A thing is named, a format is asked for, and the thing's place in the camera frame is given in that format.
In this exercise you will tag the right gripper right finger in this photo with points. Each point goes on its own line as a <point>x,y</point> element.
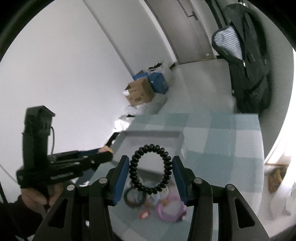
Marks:
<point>183,182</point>

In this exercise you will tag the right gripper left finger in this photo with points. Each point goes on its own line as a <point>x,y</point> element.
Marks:
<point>118,180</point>

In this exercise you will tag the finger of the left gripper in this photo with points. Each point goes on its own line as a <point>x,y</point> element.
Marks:
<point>100,158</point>
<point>88,153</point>

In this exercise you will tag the red clear hair clip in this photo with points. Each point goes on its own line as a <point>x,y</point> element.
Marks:
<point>144,215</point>

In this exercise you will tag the person left hand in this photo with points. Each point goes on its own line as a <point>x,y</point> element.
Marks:
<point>37,202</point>

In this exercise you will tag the grey cardboard box tray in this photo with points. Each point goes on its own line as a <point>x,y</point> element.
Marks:
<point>151,164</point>

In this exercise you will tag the teal checkered tablecloth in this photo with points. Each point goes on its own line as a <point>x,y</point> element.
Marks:
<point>224,161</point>

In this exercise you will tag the white plastic bags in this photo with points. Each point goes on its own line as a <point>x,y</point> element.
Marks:
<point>131,112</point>

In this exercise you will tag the brown cardboard box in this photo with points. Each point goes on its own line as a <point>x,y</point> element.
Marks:
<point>139,92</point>

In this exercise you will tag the blue cardboard box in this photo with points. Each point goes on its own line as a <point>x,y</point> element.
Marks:
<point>156,80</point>

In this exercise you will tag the black hanging jacket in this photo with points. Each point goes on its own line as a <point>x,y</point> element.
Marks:
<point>242,43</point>

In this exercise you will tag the grey door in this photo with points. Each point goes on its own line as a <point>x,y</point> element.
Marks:
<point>184,30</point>

